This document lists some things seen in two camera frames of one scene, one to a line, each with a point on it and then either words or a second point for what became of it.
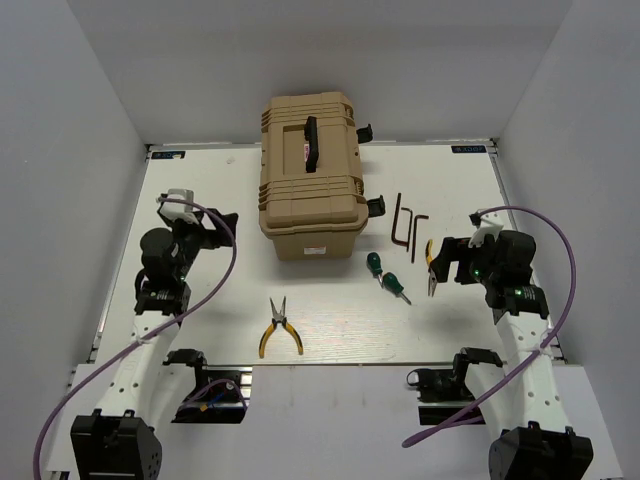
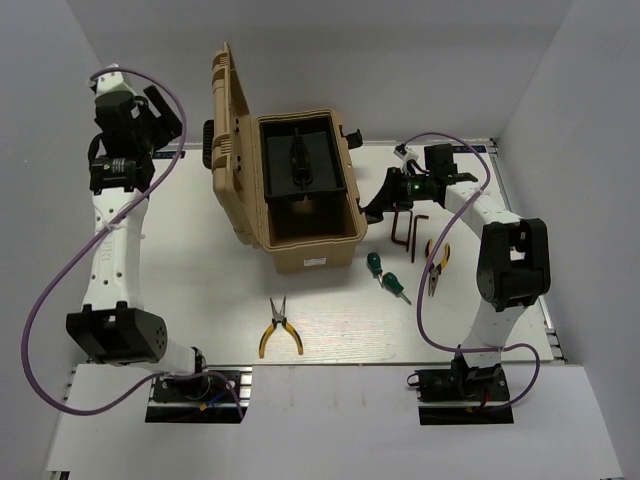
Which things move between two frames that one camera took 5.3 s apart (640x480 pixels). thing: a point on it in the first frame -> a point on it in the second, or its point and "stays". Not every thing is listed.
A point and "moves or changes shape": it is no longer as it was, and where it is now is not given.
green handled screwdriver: x=374 y=265 stays
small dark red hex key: x=414 y=234 stays
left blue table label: x=168 y=155 stays
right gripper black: x=455 y=249 -> x=391 y=197
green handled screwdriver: x=390 y=283 stays
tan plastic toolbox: x=312 y=199 moves or changes shape
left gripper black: x=214 y=238 -> x=168 y=124
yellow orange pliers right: x=429 y=255 stays
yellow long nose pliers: x=279 y=316 stays
